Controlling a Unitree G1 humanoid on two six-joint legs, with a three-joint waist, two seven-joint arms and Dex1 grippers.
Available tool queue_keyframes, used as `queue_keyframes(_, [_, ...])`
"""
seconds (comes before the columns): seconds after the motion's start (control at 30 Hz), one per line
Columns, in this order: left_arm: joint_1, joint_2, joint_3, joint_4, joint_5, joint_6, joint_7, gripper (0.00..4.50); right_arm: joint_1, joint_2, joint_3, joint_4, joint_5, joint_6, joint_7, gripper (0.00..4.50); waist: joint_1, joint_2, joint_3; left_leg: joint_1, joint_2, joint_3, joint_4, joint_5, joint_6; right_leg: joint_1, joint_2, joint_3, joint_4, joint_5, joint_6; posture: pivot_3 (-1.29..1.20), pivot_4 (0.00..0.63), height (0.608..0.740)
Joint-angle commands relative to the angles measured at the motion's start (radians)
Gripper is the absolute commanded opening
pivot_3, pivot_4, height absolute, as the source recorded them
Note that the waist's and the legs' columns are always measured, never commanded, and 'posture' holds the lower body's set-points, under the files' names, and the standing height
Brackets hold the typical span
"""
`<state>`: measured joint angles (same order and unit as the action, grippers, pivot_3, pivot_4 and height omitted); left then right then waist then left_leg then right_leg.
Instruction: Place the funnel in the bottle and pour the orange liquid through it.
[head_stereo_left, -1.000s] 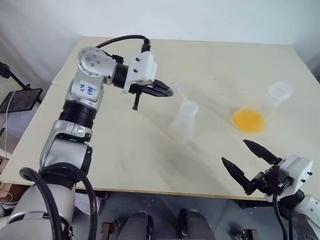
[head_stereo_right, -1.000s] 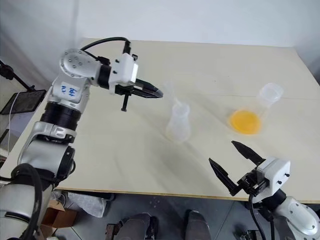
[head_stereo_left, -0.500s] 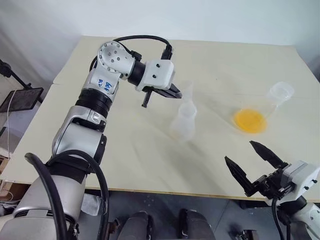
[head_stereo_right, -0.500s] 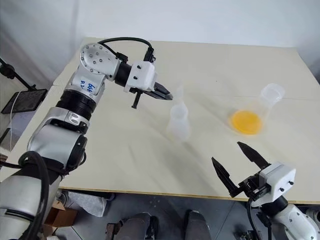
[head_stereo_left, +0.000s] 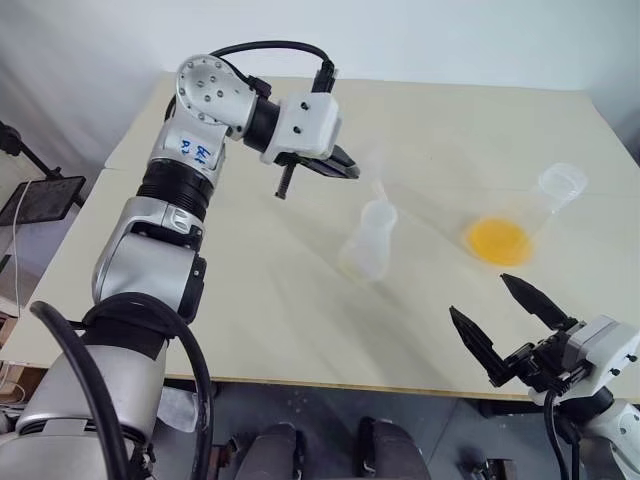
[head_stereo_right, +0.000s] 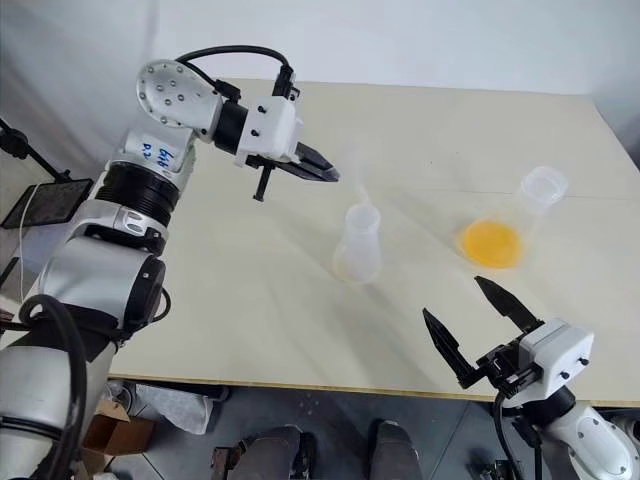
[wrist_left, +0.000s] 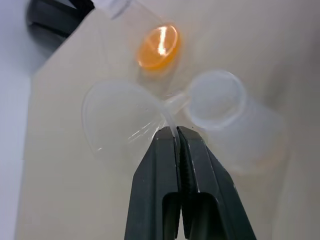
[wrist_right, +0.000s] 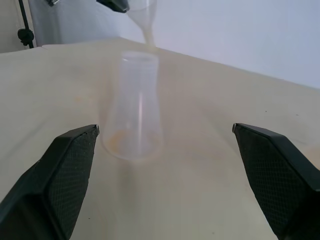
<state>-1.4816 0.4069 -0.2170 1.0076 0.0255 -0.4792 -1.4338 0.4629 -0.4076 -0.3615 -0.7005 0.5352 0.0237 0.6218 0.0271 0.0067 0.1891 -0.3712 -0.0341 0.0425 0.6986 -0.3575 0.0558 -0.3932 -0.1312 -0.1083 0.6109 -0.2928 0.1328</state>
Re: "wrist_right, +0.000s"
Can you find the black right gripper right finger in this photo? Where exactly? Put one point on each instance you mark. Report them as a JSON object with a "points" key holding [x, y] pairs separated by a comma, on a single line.
{"points": [[280, 180]]}

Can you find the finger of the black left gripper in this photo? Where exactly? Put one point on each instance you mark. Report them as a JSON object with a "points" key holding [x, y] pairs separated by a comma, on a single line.
{"points": [[116, 4], [53, 2]]}

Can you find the clear plastic conical flask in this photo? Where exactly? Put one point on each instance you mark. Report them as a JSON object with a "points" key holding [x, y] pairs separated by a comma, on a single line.
{"points": [[135, 110]]}

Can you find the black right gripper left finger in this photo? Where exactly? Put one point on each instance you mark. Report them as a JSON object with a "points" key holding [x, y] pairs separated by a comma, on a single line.
{"points": [[42, 190]]}

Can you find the black stand pole with clamp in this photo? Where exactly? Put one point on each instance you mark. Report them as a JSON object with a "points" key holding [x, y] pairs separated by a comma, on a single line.
{"points": [[25, 27]]}

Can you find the translucent white plastic funnel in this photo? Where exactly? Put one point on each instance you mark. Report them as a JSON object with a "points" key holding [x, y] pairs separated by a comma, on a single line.
{"points": [[146, 27]]}

